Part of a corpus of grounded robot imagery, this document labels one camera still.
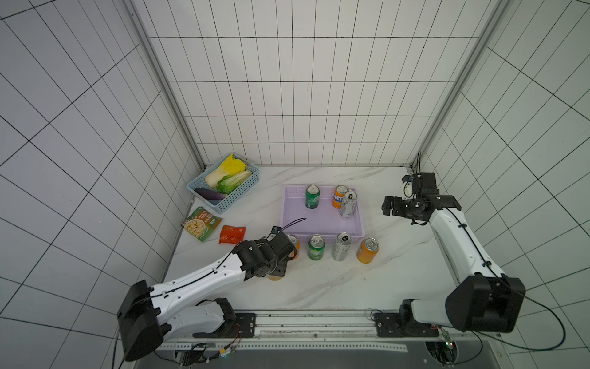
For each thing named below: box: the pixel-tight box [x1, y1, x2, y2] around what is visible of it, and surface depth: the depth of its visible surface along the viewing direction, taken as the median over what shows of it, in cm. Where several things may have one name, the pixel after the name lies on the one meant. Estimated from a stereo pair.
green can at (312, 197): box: [304, 184, 321, 210], surface depth 99 cm
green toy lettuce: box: [217, 170, 253, 195], surface depth 106 cm
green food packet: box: [182, 206, 223, 243], surface depth 100 cm
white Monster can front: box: [331, 231, 352, 262], surface depth 80 cm
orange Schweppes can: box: [356, 236, 380, 265], surface depth 83 cm
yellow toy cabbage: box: [204, 152, 247, 189], surface depth 111 cm
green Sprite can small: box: [307, 233, 326, 261], surface depth 83 cm
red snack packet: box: [218, 224, 247, 245], surface depth 96 cm
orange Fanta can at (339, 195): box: [331, 184, 349, 210], surface depth 99 cm
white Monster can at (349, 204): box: [339, 190, 358, 219], surface depth 93 cm
